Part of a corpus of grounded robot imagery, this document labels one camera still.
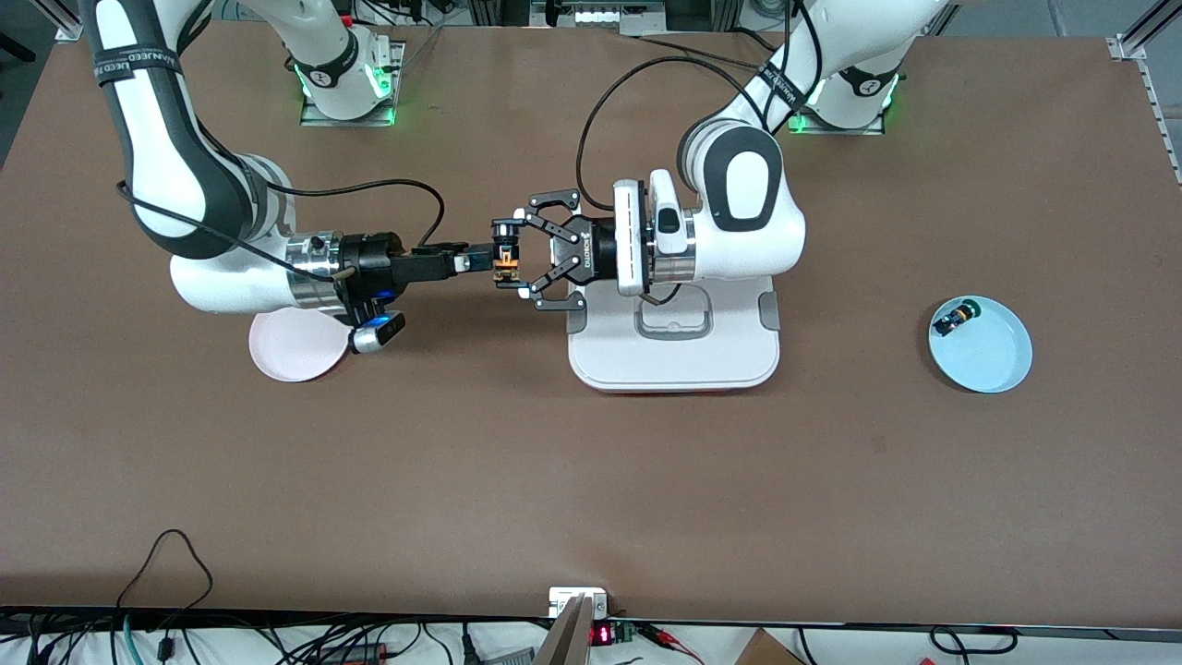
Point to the green push button switch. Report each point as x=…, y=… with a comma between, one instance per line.
x=951, y=320

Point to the aluminium profile rail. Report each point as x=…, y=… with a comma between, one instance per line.
x=65, y=28
x=1122, y=46

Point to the white lidded storage box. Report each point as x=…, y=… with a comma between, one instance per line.
x=674, y=365

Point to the orange push button switch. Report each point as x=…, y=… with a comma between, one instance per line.
x=506, y=272

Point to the red clip lead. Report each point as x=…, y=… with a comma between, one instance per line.
x=669, y=637

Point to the brown cardboard piece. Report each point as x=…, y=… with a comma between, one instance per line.
x=766, y=651

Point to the light blue round plate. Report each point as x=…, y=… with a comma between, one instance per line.
x=993, y=356

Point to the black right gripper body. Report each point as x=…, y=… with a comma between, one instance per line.
x=374, y=263

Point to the small white box device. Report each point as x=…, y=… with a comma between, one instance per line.
x=565, y=598

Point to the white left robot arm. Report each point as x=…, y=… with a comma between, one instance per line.
x=739, y=185

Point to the black power plug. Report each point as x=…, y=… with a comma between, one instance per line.
x=469, y=644

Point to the pink round plate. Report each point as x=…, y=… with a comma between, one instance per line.
x=295, y=356

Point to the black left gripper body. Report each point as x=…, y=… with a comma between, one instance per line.
x=598, y=253

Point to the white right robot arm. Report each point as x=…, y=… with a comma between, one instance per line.
x=185, y=185

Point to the red LED display module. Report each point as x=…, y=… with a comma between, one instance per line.
x=601, y=635

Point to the grey metal bar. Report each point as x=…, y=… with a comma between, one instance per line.
x=565, y=637

